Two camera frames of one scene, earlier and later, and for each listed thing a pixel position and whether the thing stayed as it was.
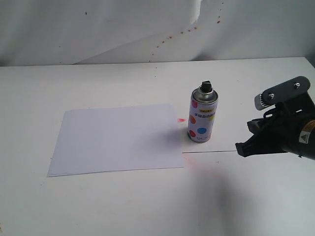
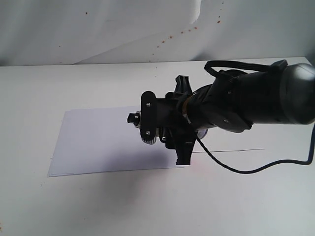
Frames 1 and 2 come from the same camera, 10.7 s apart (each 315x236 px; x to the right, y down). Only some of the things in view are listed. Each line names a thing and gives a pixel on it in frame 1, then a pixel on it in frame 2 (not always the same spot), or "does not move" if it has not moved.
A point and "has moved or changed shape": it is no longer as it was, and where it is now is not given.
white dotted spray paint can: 202,113 has moved or changed shape
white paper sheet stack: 93,140 does not move
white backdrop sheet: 57,32 does not move
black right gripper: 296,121 -> 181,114
